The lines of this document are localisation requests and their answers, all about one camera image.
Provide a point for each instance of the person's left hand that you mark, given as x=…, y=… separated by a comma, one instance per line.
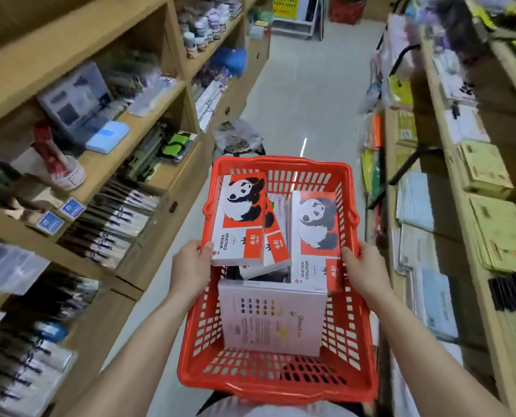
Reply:
x=189, y=269

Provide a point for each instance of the person's right hand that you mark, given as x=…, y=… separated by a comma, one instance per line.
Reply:
x=371, y=273

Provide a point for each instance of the person's left thumb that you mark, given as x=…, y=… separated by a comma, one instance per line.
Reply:
x=207, y=254

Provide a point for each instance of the person's right thumb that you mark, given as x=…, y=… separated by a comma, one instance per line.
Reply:
x=350, y=259

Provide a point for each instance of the red plastic shopping basket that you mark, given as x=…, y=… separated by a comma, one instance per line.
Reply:
x=275, y=377

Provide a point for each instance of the person's right forearm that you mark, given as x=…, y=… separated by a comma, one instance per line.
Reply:
x=431, y=360

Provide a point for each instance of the person's left forearm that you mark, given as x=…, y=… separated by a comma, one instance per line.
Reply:
x=140, y=360

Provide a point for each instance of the red panda watercolour box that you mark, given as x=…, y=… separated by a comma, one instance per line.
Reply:
x=240, y=212
x=316, y=230
x=277, y=251

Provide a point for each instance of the pale grey paper pad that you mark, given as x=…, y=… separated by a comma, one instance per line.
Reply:
x=418, y=249

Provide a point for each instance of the green hanging folders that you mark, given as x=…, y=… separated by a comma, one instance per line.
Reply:
x=371, y=171

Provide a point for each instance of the white colour-swatch paint box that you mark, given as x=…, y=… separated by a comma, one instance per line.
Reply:
x=273, y=319

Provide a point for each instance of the large light blue paper pad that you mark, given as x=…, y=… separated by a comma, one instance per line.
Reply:
x=434, y=303

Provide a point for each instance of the row of packed paint brushes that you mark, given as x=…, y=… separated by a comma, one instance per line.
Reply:
x=110, y=221

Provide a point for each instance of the green and black pouch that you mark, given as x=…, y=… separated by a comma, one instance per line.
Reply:
x=177, y=145

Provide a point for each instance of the black metal display hook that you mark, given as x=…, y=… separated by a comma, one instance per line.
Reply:
x=403, y=54
x=414, y=158

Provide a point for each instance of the clear plastic bag on stool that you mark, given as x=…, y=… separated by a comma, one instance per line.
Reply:
x=236, y=134

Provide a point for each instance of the wooden shelf unit with paper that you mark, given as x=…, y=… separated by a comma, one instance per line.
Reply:
x=462, y=204

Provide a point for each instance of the orange hanging packet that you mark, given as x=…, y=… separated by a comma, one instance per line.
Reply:
x=378, y=130

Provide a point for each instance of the blue shelf price label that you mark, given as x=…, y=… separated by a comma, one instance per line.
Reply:
x=72, y=208
x=50, y=223

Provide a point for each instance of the light blue flat box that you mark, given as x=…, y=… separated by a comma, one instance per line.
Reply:
x=107, y=136

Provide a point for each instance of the stack of yellow-green booklets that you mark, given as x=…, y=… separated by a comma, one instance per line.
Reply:
x=486, y=167

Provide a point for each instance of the bundle of black pens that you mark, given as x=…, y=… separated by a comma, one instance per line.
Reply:
x=512, y=293

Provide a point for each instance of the person's white shirt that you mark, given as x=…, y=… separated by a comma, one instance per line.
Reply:
x=279, y=410

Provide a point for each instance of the red wrapped white roll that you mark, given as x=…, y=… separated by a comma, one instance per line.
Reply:
x=60, y=164

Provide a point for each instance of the yellow-green hanging packet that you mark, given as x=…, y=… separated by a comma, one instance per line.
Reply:
x=400, y=92

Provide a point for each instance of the white packet pile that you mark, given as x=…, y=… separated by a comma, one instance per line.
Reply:
x=466, y=125

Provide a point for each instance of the blue plastic bag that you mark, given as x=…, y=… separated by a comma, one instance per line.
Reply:
x=229, y=60

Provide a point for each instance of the clear plastic sleeve packets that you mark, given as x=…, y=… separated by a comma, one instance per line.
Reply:
x=10, y=264

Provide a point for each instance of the grey paint set box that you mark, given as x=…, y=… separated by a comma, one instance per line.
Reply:
x=73, y=102

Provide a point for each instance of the pile of white brush packets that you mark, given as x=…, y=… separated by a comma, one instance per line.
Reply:
x=23, y=373

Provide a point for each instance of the row of small paint jars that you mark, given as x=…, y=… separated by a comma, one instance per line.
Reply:
x=203, y=25

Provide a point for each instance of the red basket stack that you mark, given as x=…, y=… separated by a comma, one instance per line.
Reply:
x=347, y=8

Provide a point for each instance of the wooden shelf unit with drawers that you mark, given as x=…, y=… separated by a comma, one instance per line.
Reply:
x=45, y=52

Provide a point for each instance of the yellow paper sign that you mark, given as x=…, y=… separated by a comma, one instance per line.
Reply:
x=285, y=6

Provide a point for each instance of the white metal display frame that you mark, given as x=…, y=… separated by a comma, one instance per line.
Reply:
x=316, y=17

